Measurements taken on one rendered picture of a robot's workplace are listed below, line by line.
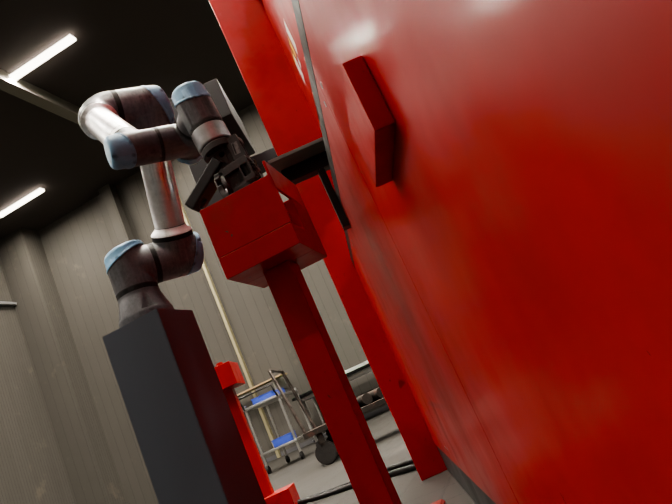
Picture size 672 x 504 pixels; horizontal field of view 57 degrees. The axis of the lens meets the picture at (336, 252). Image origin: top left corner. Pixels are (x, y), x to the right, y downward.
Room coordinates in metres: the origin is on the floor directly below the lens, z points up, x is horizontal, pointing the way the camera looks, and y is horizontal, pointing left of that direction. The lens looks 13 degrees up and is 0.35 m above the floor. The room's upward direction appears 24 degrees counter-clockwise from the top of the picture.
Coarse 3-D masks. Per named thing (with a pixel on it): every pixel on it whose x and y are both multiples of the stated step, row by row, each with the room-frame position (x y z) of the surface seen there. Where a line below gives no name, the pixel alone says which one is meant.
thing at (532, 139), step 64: (320, 0) 0.55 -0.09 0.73; (384, 0) 0.36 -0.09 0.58; (448, 0) 0.26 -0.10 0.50; (512, 0) 0.21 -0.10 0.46; (576, 0) 0.18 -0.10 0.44; (640, 0) 0.15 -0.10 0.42; (320, 64) 0.75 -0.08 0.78; (384, 64) 0.43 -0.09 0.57; (448, 64) 0.31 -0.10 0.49; (512, 64) 0.24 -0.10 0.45; (576, 64) 0.19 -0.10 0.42; (640, 64) 0.17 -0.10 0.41; (448, 128) 0.36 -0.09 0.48; (512, 128) 0.27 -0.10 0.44; (576, 128) 0.22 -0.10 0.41; (640, 128) 0.18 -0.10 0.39; (384, 192) 0.74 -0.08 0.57; (448, 192) 0.44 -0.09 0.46; (512, 192) 0.31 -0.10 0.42; (576, 192) 0.24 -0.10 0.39; (640, 192) 0.20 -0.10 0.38; (384, 256) 1.09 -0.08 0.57; (448, 256) 0.55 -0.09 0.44; (512, 256) 0.37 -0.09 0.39; (576, 256) 0.28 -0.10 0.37; (640, 256) 0.22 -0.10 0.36; (384, 320) 2.02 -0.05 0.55; (448, 320) 0.72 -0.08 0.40; (512, 320) 0.44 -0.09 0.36; (576, 320) 0.32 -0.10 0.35; (640, 320) 0.25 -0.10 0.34; (448, 384) 1.03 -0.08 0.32; (512, 384) 0.54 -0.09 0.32; (576, 384) 0.37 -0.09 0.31; (640, 384) 0.28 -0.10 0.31; (448, 448) 1.76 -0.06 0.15; (512, 448) 0.70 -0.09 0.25; (576, 448) 0.44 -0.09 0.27; (640, 448) 0.32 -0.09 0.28
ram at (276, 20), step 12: (264, 0) 2.25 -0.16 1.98; (276, 0) 1.86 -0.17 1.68; (288, 0) 1.58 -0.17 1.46; (276, 12) 2.02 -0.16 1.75; (288, 12) 1.70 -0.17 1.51; (276, 24) 2.22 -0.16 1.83; (288, 24) 1.84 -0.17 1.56; (288, 36) 2.00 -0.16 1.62; (288, 48) 2.19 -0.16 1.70; (300, 48) 1.83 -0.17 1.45; (288, 60) 2.42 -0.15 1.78; (300, 60) 1.98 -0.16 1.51; (300, 84) 2.38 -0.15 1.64; (312, 96) 2.14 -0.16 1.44; (312, 108) 2.35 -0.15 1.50
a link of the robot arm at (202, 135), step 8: (216, 120) 1.15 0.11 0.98; (200, 128) 1.14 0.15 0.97; (208, 128) 1.14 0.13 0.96; (216, 128) 1.15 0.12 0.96; (224, 128) 1.16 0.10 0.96; (192, 136) 1.16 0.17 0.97; (200, 136) 1.14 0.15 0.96; (208, 136) 1.14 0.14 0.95; (216, 136) 1.14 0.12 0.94; (224, 136) 1.16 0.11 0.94; (200, 144) 1.15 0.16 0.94; (200, 152) 1.17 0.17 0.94
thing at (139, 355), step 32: (160, 320) 1.54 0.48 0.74; (192, 320) 1.69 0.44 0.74; (128, 352) 1.57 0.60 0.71; (160, 352) 1.55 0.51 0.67; (192, 352) 1.63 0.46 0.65; (128, 384) 1.57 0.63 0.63; (160, 384) 1.55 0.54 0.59; (192, 384) 1.58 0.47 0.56; (160, 416) 1.56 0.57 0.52; (192, 416) 1.54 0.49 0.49; (224, 416) 1.67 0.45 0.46; (160, 448) 1.57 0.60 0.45; (192, 448) 1.55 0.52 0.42; (224, 448) 1.61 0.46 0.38; (160, 480) 1.57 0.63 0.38; (192, 480) 1.56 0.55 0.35; (224, 480) 1.56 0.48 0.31; (256, 480) 1.71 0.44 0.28
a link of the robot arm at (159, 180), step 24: (120, 96) 1.44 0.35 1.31; (144, 96) 1.46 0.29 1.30; (144, 120) 1.48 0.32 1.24; (168, 120) 1.53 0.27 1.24; (144, 168) 1.56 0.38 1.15; (168, 168) 1.58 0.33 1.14; (168, 192) 1.60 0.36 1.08; (168, 216) 1.62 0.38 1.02; (168, 240) 1.63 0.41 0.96; (192, 240) 1.68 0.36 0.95; (168, 264) 1.65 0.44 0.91; (192, 264) 1.69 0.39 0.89
